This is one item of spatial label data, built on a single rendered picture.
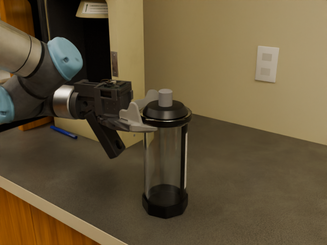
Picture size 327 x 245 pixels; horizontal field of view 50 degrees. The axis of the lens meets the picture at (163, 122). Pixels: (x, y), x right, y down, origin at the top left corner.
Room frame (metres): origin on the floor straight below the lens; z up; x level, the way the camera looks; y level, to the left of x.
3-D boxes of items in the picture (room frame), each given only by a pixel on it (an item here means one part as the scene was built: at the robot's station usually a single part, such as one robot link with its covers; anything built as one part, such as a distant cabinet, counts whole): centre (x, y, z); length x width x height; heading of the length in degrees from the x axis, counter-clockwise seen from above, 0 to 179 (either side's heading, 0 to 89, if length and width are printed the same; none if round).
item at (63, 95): (0.75, 0.20, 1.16); 0.08 x 0.05 x 0.08; 159
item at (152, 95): (0.73, 0.02, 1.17); 0.09 x 0.03 x 0.06; 93
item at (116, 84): (0.72, 0.13, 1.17); 0.12 x 0.08 x 0.09; 69
